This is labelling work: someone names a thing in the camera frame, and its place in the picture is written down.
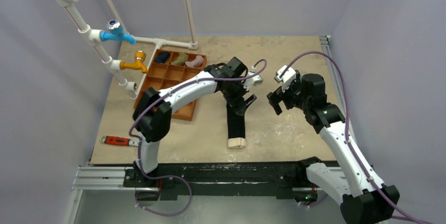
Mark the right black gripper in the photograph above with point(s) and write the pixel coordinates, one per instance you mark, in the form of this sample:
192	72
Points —
281	97

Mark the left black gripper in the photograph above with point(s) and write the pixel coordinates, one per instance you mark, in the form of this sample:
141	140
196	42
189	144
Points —
239	105

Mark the black underwear white waistband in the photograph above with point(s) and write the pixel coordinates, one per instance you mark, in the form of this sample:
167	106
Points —
236	129

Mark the orange compartment tray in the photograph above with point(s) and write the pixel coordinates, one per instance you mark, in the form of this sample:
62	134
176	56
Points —
162	76

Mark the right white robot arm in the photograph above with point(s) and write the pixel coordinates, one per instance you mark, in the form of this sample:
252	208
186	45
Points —
363	197

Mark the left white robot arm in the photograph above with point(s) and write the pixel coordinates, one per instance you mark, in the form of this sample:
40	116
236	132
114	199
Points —
154	111

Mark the rolled pink underwear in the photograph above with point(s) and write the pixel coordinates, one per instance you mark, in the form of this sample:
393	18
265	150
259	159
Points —
196	62

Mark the rolled olive green underwear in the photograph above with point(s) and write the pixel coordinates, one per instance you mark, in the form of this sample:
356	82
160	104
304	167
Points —
180	60

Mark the rolled navy blue underwear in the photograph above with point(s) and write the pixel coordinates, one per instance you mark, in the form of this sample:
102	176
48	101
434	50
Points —
162	57

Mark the orange plastic faucet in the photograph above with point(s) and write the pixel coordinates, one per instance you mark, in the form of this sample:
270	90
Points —
138	64

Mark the blue plastic faucet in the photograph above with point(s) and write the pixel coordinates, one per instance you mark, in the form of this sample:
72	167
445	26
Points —
116	32

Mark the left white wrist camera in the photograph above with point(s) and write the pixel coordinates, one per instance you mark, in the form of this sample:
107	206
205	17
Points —
251	81

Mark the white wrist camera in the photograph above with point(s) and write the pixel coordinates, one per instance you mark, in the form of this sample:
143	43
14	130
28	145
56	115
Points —
285	75
251	81

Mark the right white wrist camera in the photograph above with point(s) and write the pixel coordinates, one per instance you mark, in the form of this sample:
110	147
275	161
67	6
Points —
285	75

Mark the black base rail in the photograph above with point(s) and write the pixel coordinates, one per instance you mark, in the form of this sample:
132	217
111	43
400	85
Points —
281	180

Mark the red handled adjustable wrench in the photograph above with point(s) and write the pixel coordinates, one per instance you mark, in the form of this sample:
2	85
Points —
118	141

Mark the aluminium frame rails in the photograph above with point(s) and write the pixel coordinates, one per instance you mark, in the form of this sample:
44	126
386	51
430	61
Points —
96	178

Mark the white pvc pipe frame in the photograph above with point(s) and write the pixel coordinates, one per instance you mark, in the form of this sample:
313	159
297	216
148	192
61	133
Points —
91	36

